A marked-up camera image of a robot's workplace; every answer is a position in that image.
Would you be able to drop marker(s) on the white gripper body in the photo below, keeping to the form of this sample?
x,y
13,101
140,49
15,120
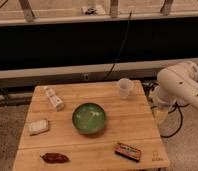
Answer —
x,y
161,98

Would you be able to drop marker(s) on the pale translucent gripper finger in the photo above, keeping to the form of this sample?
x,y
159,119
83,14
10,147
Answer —
x,y
161,115

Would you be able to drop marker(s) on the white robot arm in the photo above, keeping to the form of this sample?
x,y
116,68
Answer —
x,y
175,82

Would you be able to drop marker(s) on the green ceramic bowl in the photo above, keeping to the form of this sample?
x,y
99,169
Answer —
x,y
89,118

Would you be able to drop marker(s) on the small orange box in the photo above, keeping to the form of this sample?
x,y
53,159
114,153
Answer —
x,y
128,151

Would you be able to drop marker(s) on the small dark gadget on shelf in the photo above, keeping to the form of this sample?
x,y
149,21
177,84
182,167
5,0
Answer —
x,y
88,10

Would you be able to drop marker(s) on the dark red chili pepper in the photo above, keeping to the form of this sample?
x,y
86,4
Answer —
x,y
55,158

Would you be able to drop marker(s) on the white soap bar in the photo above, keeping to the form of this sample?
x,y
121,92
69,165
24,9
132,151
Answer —
x,y
38,127

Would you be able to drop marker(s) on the long metal rail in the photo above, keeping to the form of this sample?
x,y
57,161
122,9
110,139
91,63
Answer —
x,y
84,73

